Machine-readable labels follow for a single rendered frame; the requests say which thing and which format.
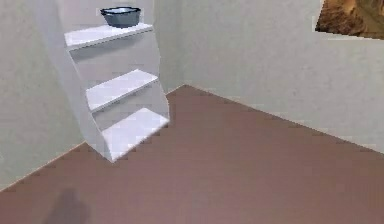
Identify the white shelf unit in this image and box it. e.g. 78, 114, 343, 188
31, 0, 171, 164

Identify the brown framed wall picture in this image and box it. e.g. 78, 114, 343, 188
314, 0, 384, 41

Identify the dark blue bowl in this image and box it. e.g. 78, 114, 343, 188
100, 6, 142, 29

